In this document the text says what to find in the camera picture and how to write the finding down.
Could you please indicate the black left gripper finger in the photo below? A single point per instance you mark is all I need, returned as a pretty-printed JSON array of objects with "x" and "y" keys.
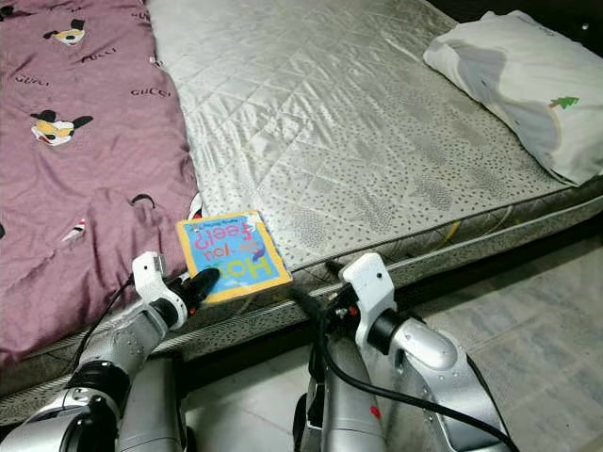
[{"x": 203, "y": 285}]

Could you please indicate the blue yellow children's book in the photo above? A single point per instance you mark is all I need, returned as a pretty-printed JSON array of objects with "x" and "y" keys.
[{"x": 236, "y": 254}]

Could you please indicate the pink cartoon mouse blanket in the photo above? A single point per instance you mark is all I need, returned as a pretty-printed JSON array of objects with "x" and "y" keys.
[{"x": 75, "y": 207}]

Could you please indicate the white pillow with tree print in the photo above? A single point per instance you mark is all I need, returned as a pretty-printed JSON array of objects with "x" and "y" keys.
[{"x": 518, "y": 85}]

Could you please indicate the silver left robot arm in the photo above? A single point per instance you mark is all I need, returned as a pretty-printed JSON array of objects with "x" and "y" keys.
[{"x": 94, "y": 377}]

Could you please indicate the silver right robot leg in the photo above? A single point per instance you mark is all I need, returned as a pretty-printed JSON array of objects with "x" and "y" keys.
[{"x": 344, "y": 405}]

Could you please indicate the silver robot leg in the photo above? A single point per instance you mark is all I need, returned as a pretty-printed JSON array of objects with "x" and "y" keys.
[
  {"x": 344, "y": 405},
  {"x": 155, "y": 414}
]

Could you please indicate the silver left robot leg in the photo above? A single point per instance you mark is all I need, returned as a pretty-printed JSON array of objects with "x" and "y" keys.
[{"x": 155, "y": 414}]

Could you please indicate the quilted beige bed mattress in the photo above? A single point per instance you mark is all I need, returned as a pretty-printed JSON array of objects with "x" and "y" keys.
[{"x": 330, "y": 122}]

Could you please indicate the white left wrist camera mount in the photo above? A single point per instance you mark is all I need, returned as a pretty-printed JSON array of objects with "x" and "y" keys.
[{"x": 151, "y": 282}]

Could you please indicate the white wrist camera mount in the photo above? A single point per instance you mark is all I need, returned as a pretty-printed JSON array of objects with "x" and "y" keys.
[
  {"x": 369, "y": 284},
  {"x": 151, "y": 282}
]

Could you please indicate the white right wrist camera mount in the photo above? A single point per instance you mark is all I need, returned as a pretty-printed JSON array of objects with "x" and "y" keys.
[{"x": 369, "y": 284}]

